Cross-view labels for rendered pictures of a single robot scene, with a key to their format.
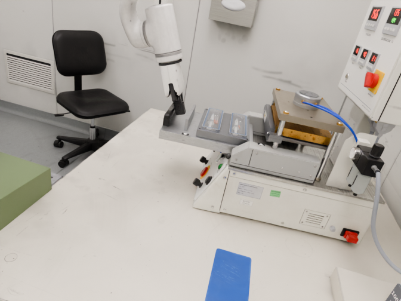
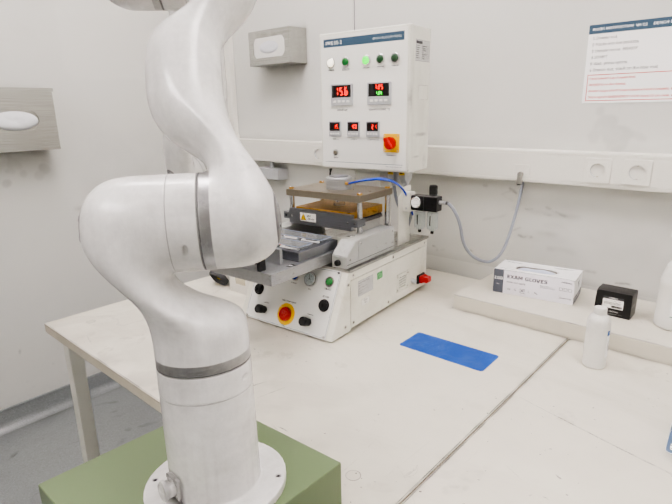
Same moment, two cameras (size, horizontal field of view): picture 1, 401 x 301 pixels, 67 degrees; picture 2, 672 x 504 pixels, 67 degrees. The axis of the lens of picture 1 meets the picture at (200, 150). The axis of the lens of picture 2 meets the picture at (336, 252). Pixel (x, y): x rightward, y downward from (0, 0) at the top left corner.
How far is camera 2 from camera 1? 1.00 m
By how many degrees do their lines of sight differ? 53
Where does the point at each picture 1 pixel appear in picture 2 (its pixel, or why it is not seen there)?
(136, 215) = (324, 378)
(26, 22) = not seen: outside the picture
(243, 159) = (354, 256)
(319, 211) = (403, 271)
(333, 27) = not seen: hidden behind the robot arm
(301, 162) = (385, 233)
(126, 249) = (377, 393)
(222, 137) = (318, 249)
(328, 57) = not seen: hidden behind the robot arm
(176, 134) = (287, 270)
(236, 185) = (356, 287)
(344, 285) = (472, 297)
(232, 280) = (441, 346)
